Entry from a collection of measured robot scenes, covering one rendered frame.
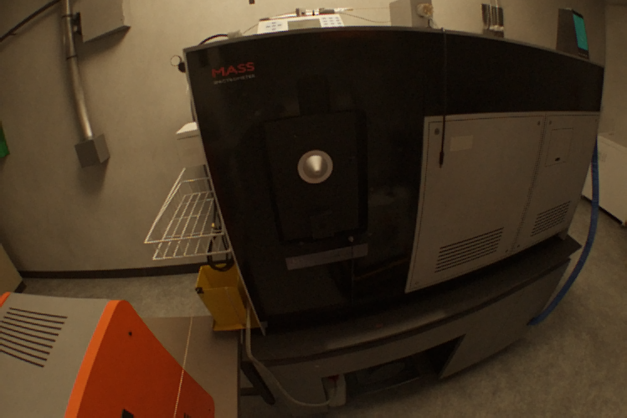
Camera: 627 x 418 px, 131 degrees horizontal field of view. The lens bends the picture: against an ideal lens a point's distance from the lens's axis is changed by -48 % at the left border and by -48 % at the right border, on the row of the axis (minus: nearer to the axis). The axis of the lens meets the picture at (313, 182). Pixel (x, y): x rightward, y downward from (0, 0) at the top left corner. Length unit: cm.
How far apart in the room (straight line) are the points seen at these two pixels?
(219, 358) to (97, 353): 49
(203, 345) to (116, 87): 150
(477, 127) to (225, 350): 85
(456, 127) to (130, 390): 72
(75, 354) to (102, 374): 5
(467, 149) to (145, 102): 163
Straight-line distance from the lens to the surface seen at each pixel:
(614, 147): 342
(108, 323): 43
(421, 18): 82
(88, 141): 188
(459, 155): 60
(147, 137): 180
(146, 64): 174
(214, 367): 82
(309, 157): 48
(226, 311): 75
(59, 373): 44
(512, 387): 167
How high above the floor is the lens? 139
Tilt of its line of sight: 26 degrees down
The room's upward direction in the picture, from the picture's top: 6 degrees counter-clockwise
